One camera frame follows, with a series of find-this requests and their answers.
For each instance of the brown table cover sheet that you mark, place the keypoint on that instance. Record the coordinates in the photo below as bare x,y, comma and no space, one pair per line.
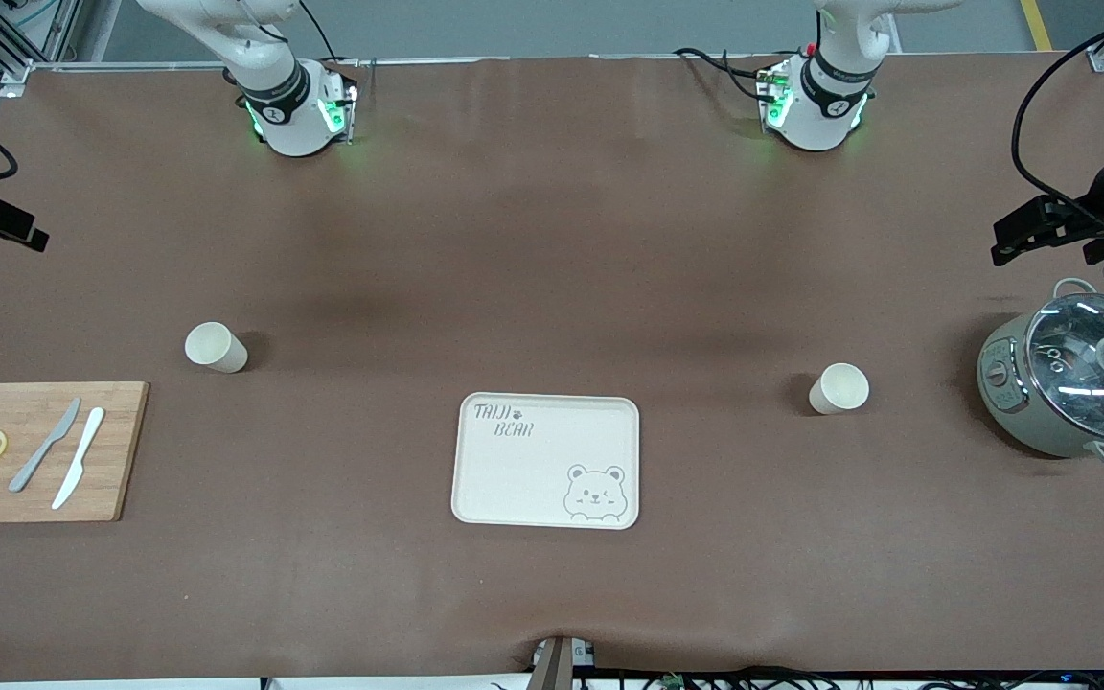
552,240

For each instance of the glass pot lid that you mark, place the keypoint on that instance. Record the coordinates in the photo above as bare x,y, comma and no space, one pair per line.
1079,364

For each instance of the grey plastic knife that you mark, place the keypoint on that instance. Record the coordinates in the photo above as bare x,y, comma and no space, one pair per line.
44,446

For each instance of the wooden cutting board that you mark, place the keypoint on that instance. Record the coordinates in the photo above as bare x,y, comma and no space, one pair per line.
121,450

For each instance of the white paper cup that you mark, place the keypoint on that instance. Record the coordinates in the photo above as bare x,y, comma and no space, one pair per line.
839,388
212,345

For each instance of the cream bear print tray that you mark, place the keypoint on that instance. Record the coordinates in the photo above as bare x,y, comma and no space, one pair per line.
533,470

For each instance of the metal table edge clamp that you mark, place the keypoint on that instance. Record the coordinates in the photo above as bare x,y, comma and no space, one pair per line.
557,661

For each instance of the grey-green electric cooking pot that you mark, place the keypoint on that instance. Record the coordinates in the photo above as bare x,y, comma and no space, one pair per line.
1002,393

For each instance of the white plastic knife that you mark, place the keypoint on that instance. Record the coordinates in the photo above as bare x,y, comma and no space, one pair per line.
80,455

